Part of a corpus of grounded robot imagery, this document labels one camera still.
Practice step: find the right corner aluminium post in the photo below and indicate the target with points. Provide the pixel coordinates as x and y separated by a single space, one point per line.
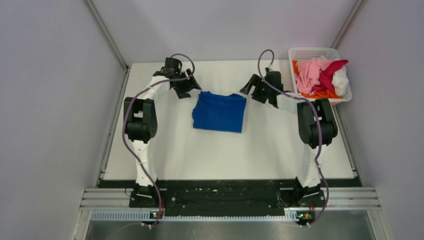
357 7

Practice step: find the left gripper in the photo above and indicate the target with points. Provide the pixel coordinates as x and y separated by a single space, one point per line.
190 84

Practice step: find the left corner aluminium post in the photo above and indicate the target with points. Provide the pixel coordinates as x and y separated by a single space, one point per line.
105 33

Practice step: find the pink t-shirt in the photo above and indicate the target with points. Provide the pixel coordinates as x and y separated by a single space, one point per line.
307 73

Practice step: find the orange t-shirt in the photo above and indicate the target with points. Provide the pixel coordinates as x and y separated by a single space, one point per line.
313 96

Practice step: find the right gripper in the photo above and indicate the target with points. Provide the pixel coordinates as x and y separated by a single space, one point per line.
255 81

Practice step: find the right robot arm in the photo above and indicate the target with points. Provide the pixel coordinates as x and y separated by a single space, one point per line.
316 128

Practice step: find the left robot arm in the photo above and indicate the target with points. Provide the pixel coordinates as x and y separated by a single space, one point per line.
140 125

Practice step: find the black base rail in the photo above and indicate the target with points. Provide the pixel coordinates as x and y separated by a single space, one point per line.
221 198

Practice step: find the white slotted cable duct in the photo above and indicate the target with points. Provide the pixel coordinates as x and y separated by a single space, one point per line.
150 217

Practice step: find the magenta t-shirt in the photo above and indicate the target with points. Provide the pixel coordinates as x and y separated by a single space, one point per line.
325 87

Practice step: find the blue printed t-shirt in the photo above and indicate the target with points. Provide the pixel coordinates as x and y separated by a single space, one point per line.
216 112

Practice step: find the white t-shirt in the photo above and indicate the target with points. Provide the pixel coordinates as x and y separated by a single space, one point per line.
340 81

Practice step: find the corner aluminium post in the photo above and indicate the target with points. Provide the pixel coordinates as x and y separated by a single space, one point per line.
357 7
105 33

